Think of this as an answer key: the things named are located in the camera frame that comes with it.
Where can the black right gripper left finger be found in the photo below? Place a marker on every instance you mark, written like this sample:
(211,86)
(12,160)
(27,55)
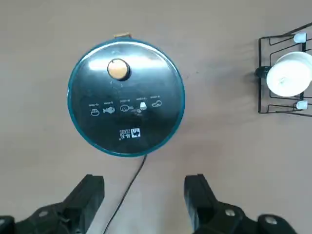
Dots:
(73,207)

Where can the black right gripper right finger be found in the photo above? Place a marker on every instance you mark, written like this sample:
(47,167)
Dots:
(209,212)

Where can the gold air fryer knob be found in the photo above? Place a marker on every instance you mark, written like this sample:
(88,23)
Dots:
(118,69)

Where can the green air fryer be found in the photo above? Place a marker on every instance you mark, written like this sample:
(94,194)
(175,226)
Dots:
(158,83)

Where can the white ceramic cup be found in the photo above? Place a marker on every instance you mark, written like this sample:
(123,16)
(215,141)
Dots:
(290,73)

